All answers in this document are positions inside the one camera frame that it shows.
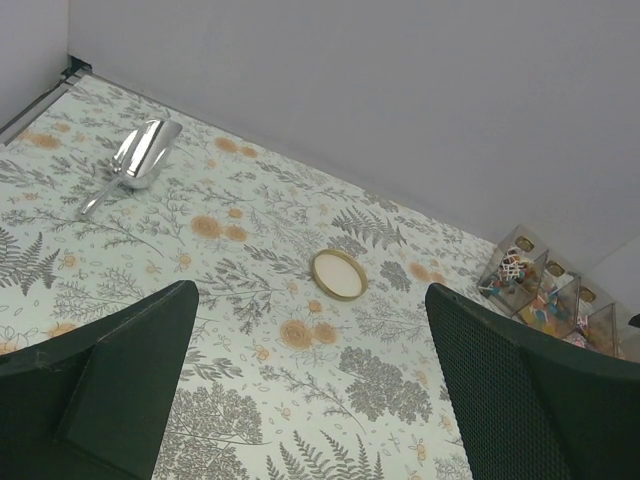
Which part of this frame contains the round wooden jar lid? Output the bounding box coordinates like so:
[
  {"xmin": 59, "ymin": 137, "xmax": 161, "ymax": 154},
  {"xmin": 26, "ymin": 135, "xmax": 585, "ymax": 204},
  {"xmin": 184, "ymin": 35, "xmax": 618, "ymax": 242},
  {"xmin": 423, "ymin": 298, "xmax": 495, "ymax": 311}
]
[{"xmin": 311, "ymin": 249, "xmax": 368, "ymax": 301}]

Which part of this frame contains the clear acrylic candy organizer box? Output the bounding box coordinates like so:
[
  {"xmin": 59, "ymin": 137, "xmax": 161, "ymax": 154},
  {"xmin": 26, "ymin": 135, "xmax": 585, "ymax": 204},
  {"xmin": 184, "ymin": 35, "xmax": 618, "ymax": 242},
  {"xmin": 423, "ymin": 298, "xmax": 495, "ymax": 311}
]
[{"xmin": 477, "ymin": 225, "xmax": 631, "ymax": 359}]

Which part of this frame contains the floral patterned table cloth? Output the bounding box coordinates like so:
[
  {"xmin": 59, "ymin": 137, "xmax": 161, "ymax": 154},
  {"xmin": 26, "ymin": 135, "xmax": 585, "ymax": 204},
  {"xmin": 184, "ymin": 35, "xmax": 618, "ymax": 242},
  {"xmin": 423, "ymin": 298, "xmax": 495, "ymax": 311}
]
[{"xmin": 1, "ymin": 77, "xmax": 493, "ymax": 479}]

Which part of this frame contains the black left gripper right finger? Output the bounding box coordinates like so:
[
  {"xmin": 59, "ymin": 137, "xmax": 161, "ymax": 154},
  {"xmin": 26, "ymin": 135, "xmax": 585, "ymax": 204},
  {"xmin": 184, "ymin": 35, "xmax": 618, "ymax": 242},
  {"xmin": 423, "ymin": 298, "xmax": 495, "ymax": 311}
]
[{"xmin": 425, "ymin": 283, "xmax": 639, "ymax": 479}]

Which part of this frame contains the silver metal scoop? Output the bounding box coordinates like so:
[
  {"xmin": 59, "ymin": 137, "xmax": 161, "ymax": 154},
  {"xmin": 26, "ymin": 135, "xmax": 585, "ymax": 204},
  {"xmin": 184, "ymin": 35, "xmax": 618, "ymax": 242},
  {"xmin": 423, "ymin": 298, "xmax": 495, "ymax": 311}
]
[{"xmin": 79, "ymin": 119, "xmax": 183, "ymax": 218}]

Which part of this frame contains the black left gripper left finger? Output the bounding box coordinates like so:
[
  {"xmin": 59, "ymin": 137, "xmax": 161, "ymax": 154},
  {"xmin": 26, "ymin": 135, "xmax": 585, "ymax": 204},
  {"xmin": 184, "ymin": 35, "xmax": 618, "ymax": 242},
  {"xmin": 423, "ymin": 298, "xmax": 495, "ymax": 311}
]
[{"xmin": 1, "ymin": 280, "xmax": 199, "ymax": 479}]

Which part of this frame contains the aluminium frame rail left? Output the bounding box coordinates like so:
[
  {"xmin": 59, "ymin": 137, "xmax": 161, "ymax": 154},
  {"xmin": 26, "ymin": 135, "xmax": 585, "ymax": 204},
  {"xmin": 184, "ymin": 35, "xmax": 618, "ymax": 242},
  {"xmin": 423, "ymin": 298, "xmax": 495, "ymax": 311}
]
[{"xmin": 1, "ymin": 56, "xmax": 93, "ymax": 149}]

